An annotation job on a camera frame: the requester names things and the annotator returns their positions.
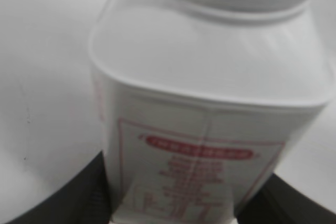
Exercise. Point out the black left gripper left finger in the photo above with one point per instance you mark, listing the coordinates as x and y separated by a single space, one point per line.
84 199

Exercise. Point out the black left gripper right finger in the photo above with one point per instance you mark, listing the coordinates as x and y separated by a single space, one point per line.
279 203

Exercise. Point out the white yogurt drink bottle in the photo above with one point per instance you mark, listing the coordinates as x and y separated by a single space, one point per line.
199 105

